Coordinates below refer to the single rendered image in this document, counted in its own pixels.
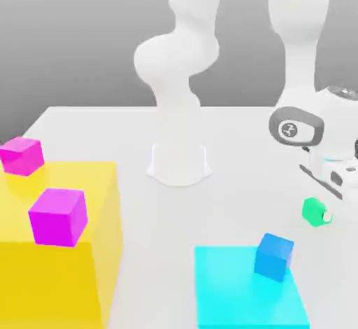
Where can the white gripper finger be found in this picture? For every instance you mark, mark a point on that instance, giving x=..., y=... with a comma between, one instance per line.
x=326, y=216

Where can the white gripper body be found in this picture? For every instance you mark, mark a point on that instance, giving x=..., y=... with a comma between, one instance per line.
x=321, y=184

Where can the small green cube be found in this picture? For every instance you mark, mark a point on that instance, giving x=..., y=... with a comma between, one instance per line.
x=313, y=211

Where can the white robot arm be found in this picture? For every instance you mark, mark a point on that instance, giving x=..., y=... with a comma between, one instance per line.
x=179, y=63

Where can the small blue cube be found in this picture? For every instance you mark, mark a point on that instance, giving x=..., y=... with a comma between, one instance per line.
x=272, y=259

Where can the small magenta cube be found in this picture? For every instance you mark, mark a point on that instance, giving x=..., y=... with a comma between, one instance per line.
x=57, y=218
x=22, y=156

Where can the large cyan box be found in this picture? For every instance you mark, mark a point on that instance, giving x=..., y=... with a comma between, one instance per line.
x=240, y=295

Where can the large yellow box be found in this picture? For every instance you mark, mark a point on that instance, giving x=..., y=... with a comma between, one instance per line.
x=47, y=284

